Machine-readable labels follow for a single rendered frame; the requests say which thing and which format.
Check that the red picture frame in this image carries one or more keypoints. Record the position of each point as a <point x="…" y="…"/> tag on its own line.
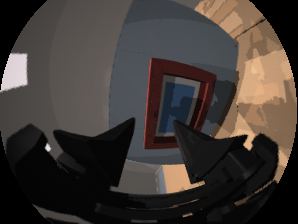
<point x="176" y="91"/>

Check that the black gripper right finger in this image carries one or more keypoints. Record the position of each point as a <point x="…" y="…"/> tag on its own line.
<point x="200" y="152"/>

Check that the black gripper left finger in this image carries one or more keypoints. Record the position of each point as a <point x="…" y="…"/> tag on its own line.
<point x="107" y="151"/>

